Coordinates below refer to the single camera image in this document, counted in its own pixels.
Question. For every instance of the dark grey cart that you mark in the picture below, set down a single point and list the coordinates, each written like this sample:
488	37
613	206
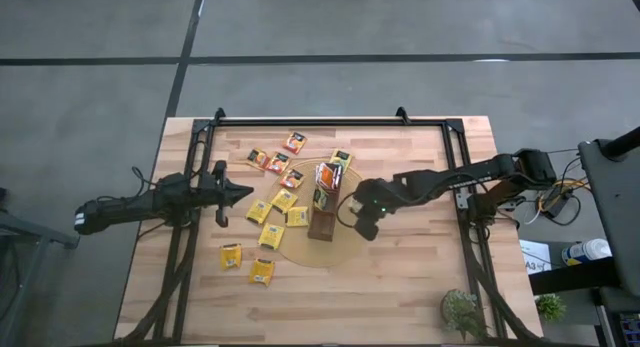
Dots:
615	212

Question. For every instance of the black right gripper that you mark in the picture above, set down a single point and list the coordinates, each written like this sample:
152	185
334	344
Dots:
375	199

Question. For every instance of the black pole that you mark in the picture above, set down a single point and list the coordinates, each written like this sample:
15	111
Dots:
622	144

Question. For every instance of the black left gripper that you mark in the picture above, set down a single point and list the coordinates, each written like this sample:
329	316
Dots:
221	169

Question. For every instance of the brown wooden tea box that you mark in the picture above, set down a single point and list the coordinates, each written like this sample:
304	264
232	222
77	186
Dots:
322	224

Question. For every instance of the white paper sheet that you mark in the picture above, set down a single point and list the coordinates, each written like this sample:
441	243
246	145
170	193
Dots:
532	254

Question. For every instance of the black shelf bar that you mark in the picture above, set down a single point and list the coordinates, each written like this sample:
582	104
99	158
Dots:
570	279

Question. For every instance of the snack packets left of mat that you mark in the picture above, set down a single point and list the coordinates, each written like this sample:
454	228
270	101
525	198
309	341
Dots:
259	211
271	236

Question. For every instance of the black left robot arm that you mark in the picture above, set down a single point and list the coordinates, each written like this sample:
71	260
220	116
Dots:
130	207

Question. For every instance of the small potted green plant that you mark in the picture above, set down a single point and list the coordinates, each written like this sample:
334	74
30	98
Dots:
550	307

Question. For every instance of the orange tea packet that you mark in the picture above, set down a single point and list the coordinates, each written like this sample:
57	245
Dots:
278	163
257	158
294	143
292	179
328	177

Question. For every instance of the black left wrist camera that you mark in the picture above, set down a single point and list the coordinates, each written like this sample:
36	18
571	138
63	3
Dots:
211	189

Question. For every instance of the black aluminium table frame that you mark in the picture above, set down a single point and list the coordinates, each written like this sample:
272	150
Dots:
325	122

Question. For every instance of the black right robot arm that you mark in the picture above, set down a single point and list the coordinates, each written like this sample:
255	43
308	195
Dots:
450	179

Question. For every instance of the round woven placemat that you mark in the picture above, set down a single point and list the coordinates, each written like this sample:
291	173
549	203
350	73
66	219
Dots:
345	247

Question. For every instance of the black power strip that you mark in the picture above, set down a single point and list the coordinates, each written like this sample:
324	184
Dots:
555	204

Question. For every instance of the grey side table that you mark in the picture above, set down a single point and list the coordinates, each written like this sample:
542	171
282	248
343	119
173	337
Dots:
30	234

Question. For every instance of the white wipes canister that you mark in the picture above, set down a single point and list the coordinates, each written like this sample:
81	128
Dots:
585	252

